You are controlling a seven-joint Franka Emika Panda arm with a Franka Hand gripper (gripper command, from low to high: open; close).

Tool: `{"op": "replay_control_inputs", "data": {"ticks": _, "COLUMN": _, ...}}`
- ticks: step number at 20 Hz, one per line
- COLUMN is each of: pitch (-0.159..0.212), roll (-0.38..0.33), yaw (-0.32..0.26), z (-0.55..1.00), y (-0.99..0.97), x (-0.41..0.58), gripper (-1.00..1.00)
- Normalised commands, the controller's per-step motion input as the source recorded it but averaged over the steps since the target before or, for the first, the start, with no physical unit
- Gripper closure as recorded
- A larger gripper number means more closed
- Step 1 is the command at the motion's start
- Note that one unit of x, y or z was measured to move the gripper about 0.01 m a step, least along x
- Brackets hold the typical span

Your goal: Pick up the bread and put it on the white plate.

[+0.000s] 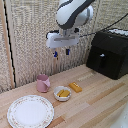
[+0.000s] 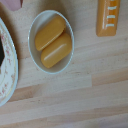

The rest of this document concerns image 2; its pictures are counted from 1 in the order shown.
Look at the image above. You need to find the orange bottle with white labels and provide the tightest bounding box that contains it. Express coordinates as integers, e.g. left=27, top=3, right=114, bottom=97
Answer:
left=95, top=0, right=121, bottom=38

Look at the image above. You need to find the yellow bread roll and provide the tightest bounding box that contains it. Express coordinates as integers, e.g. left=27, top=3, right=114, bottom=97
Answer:
left=40, top=31, right=73, bottom=69
left=34, top=15, right=67, bottom=52

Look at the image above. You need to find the floral rimmed white plate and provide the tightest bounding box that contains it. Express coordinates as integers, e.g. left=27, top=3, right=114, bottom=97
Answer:
left=0, top=17, right=19, bottom=108

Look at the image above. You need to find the white oval bowl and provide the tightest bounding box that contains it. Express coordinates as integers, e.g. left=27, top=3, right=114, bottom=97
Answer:
left=27, top=9, right=76, bottom=75

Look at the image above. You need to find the pink object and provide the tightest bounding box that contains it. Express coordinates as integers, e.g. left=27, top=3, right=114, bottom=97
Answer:
left=3, top=0, right=24, bottom=12

